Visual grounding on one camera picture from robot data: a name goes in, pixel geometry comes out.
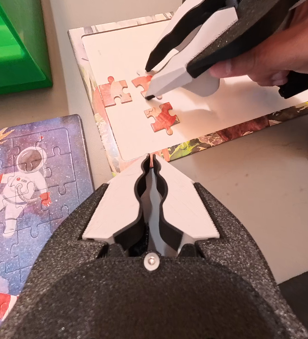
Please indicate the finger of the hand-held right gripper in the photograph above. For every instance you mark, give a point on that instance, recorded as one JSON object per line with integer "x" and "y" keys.
{"x": 196, "y": 53}
{"x": 175, "y": 21}

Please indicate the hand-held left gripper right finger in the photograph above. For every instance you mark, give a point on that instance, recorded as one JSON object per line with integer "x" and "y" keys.
{"x": 188, "y": 211}

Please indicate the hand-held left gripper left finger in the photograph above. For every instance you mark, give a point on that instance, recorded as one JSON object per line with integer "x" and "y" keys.
{"x": 114, "y": 211}

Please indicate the greenish jigsaw piece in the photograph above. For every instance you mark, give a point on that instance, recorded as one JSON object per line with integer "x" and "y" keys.
{"x": 152, "y": 211}

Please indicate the orange striped jigsaw piece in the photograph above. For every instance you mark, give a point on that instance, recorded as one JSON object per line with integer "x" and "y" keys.
{"x": 140, "y": 82}

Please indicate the animal jigsaw puzzle board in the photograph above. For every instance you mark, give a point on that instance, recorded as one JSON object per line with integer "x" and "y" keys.
{"x": 222, "y": 111}

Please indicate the space jigsaw puzzle board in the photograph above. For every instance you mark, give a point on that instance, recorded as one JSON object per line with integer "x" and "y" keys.
{"x": 64, "y": 159}

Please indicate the red orange jigsaw piece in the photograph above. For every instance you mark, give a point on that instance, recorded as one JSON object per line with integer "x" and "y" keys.
{"x": 164, "y": 119}

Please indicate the orange tan jigsaw piece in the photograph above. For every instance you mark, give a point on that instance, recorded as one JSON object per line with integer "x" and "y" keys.
{"x": 114, "y": 92}

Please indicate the grey desk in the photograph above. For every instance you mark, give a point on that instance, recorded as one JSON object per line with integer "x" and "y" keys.
{"x": 249, "y": 185}

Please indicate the person's right hand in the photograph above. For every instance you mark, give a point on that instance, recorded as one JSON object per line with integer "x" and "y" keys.
{"x": 280, "y": 53}

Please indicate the black perforated fabric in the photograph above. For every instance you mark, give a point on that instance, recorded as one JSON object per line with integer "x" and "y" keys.
{"x": 307, "y": 304}

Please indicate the green plastic bin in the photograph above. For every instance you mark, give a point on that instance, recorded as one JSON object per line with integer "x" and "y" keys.
{"x": 11, "y": 66}

